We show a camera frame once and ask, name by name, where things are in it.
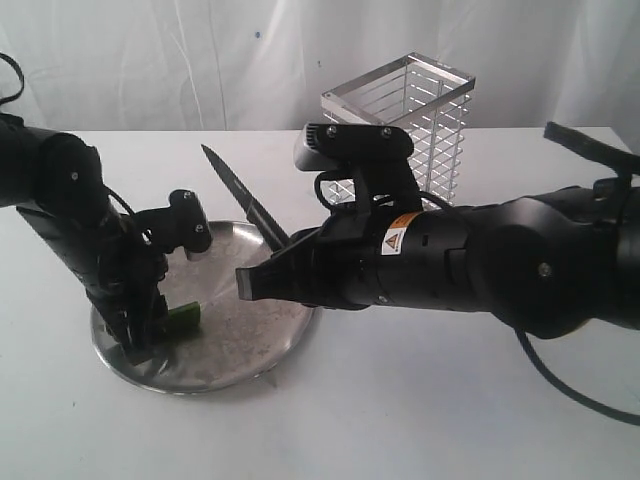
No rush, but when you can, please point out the white backdrop curtain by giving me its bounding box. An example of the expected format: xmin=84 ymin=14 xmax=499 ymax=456
xmin=1 ymin=1 xmax=639 ymax=135

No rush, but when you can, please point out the wire metal utensil holder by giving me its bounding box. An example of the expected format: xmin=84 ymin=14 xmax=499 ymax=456
xmin=321 ymin=52 xmax=476 ymax=203

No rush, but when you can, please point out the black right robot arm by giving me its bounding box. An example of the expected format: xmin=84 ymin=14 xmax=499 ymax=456
xmin=236 ymin=122 xmax=639 ymax=339

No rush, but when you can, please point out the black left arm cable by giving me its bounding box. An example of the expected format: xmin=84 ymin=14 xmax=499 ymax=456
xmin=0 ymin=52 xmax=151 ymax=251

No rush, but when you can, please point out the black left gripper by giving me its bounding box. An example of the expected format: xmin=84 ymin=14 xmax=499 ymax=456
xmin=79 ymin=219 xmax=169 ymax=365

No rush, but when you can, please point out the round stainless steel plate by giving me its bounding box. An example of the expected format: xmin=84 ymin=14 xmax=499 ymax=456
xmin=91 ymin=221 xmax=314 ymax=395

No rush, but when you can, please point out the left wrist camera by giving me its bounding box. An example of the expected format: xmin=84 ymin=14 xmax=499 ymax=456
xmin=133 ymin=189 xmax=213 ymax=262

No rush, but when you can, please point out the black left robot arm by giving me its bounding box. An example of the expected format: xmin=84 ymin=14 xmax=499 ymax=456
xmin=1 ymin=114 xmax=167 ymax=364

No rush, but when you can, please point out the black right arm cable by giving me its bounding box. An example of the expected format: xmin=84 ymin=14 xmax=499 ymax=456
xmin=313 ymin=169 xmax=640 ymax=429

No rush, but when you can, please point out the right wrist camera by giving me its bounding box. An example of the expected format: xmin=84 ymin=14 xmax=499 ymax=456
xmin=293 ymin=123 xmax=422 ymax=215

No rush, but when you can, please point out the black handled serrated knife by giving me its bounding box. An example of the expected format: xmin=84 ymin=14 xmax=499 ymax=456
xmin=201 ymin=144 xmax=290 ymax=252

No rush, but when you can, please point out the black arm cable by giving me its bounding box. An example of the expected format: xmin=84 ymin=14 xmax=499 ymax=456
xmin=0 ymin=52 xmax=151 ymax=251
xmin=313 ymin=169 xmax=640 ymax=429

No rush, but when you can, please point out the green cucumber piece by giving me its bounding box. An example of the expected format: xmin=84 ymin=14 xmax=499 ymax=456
xmin=157 ymin=302 xmax=201 ymax=339

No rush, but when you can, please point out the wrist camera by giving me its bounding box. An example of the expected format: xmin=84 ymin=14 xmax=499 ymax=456
xmin=133 ymin=189 xmax=213 ymax=262
xmin=293 ymin=123 xmax=422 ymax=215

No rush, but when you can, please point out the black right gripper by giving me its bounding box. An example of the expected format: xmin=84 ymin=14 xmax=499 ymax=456
xmin=235 ymin=207 xmax=480 ymax=312

